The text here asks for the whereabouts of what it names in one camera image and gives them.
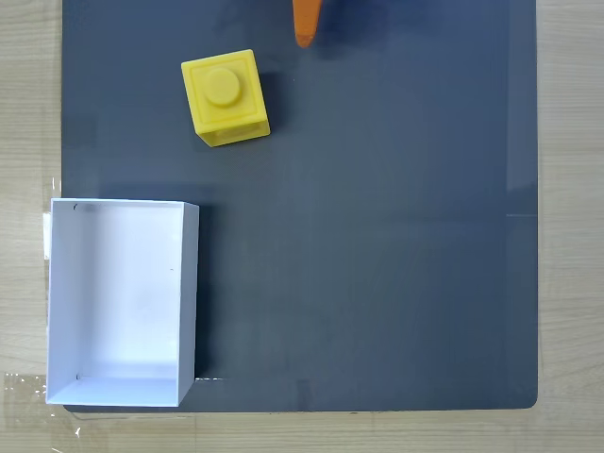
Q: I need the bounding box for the yellow toy block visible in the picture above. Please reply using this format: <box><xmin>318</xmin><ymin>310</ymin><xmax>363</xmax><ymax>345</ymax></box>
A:
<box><xmin>180</xmin><ymin>48</ymin><xmax>272</xmax><ymax>148</ymax></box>

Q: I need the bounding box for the white cardboard box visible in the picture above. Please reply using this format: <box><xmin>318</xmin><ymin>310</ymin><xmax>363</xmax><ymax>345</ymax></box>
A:
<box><xmin>45</xmin><ymin>198</ymin><xmax>201</xmax><ymax>408</ymax></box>

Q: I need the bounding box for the dark grey mat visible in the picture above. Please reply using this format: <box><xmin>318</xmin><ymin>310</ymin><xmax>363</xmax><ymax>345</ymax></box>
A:
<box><xmin>60</xmin><ymin>0</ymin><xmax>539</xmax><ymax>414</ymax></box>

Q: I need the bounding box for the clear tape patch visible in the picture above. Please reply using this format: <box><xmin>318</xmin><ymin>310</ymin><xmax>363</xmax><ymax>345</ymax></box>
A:
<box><xmin>3</xmin><ymin>371</ymin><xmax>50</xmax><ymax>426</ymax></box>

